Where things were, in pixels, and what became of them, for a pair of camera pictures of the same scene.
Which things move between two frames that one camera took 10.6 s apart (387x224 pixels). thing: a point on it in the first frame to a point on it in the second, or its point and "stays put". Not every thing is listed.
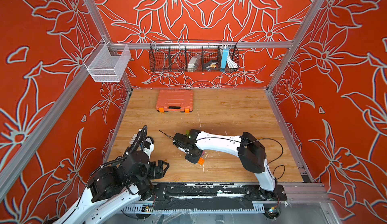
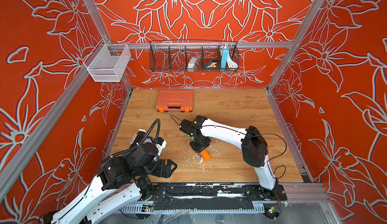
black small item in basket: [210, 64] stays put
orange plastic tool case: [174, 100] stays put
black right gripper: [192, 161] to [206, 143]
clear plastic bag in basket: [193, 63] stays put
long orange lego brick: [201, 161] to [205, 155]
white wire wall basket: [107, 63] stays put
